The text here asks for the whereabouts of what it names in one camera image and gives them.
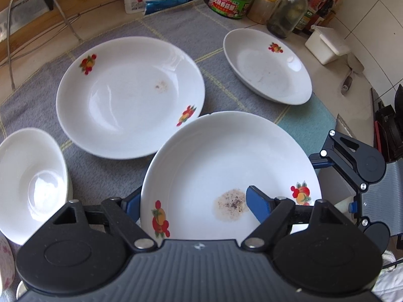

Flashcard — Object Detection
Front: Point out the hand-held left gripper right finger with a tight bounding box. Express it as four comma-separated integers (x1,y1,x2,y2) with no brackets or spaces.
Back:
241,185,330,252

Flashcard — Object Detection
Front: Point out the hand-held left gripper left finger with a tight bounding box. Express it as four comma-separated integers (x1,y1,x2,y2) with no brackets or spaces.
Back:
52,186,158,252

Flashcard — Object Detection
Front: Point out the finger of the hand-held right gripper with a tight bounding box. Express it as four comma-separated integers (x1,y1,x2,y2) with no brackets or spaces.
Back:
348,193,370,229
309,129,369,192

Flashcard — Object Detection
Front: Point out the white plate with fruit print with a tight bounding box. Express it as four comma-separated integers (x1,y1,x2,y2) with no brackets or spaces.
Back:
223,28,313,105
140,111,322,243
56,36,206,159

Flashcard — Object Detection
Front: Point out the white plastic box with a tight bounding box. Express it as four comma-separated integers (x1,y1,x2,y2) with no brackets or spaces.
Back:
305,25,351,65

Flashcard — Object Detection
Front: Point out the clear glass bottle red cap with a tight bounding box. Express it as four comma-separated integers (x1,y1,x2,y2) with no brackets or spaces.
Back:
267,0,309,39

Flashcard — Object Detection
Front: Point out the red label sauce bottle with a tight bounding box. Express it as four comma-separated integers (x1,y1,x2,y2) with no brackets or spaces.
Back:
294,0,334,34

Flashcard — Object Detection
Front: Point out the grey checked cloth mat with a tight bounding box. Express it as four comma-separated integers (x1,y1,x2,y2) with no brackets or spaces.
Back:
0,0,339,246

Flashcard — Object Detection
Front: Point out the yellow lid jar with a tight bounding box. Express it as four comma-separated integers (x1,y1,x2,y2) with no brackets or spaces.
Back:
247,0,281,24

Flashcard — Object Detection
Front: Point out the metal wire rack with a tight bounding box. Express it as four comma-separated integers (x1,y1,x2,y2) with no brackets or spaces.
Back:
6,0,84,90

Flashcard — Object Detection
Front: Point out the kitchen knife with black handle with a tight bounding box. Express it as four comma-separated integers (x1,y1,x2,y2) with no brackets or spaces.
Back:
0,0,115,35

